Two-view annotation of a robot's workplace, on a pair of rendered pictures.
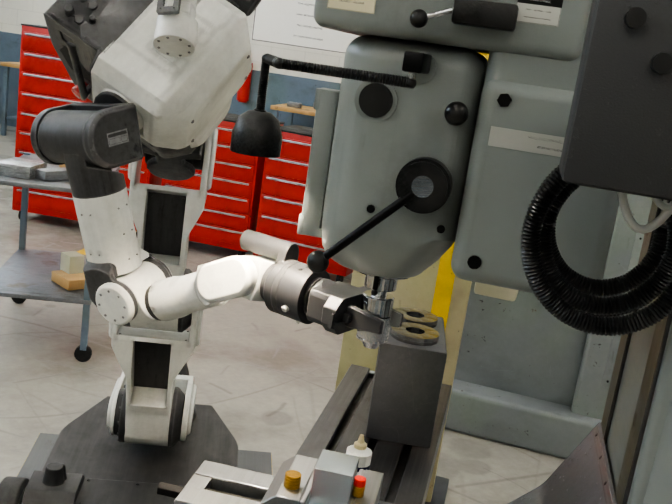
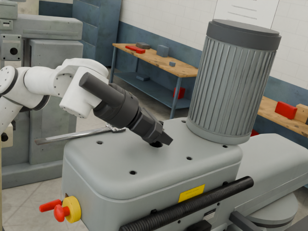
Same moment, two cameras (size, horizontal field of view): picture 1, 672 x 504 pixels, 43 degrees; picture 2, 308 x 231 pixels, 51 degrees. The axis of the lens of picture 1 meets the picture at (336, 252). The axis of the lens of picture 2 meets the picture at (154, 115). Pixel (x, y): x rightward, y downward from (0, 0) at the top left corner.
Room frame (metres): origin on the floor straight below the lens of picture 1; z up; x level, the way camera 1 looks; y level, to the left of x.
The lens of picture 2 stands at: (0.76, 0.56, 2.28)
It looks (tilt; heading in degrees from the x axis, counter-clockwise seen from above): 22 degrees down; 307
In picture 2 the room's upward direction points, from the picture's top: 10 degrees clockwise
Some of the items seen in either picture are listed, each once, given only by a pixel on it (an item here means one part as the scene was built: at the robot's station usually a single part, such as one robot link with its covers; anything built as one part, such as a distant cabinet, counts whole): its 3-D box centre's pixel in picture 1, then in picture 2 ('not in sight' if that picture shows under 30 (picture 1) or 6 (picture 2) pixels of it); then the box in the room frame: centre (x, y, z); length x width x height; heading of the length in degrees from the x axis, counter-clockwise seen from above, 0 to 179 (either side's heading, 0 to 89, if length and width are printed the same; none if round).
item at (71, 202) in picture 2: not in sight; (71, 209); (1.24, 0.16, 1.76); 0.06 x 0.02 x 0.06; 169
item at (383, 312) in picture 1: (374, 319); not in sight; (1.20, -0.07, 1.23); 0.05 x 0.05 x 0.06
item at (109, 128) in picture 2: not in sight; (82, 133); (1.34, 0.06, 1.89); 0.24 x 0.04 x 0.01; 80
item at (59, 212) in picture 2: not in sight; (62, 212); (1.25, 0.18, 1.76); 0.04 x 0.03 x 0.04; 169
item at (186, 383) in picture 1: (153, 406); not in sight; (1.97, 0.40, 0.68); 0.21 x 0.20 x 0.13; 7
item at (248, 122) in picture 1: (257, 131); not in sight; (1.21, 0.13, 1.48); 0.07 x 0.07 x 0.06
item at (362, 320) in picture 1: (362, 321); not in sight; (1.17, -0.05, 1.23); 0.06 x 0.02 x 0.03; 58
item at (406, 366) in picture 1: (406, 371); not in sight; (1.55, -0.17, 1.03); 0.22 x 0.12 x 0.20; 176
